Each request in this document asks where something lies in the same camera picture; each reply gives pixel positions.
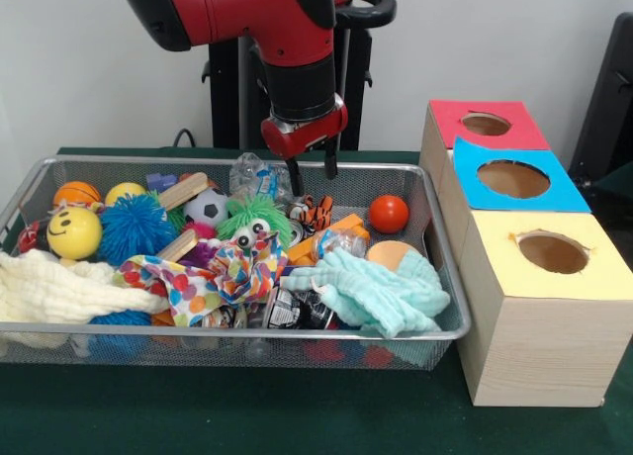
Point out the colourful polka dot cloth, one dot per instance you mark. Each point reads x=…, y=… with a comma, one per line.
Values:
x=198, y=282

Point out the shallow clear mesh bin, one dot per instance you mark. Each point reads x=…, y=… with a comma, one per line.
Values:
x=435, y=277

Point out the wooden box with three holes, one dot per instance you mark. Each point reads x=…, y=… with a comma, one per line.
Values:
x=534, y=336

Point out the mint green cloth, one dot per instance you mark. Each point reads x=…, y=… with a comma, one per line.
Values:
x=376, y=292

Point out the crushed clear plastic bottle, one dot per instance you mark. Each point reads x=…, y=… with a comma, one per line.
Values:
x=259, y=178

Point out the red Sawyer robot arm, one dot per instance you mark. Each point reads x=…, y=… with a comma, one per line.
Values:
x=287, y=40

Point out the green furry monster toy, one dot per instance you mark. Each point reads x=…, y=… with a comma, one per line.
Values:
x=252, y=223

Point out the orange flat plastic toy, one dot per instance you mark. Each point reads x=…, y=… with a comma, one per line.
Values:
x=348, y=224

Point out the orange toy basketball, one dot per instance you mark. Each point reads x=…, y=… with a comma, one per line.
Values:
x=77, y=193

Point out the blue spiky ball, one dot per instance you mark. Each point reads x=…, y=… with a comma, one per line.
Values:
x=121, y=318
x=136, y=227

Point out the toy hamburger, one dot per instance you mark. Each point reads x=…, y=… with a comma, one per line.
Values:
x=388, y=253

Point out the large yellow ball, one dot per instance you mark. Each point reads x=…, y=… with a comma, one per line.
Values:
x=74, y=233

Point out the cream yellow cloth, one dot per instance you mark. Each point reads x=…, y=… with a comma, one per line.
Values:
x=54, y=287

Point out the black stand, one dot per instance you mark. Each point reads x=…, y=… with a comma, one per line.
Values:
x=608, y=109

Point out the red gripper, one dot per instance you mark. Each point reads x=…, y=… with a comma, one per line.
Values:
x=305, y=134

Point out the orange striped tiger plush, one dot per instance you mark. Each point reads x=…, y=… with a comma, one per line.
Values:
x=316, y=216

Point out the red ball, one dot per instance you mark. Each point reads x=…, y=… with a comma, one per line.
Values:
x=389, y=215

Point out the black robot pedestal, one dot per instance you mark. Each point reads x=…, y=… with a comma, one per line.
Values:
x=232, y=99

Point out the dark green table cloth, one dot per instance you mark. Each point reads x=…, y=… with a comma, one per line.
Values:
x=247, y=415

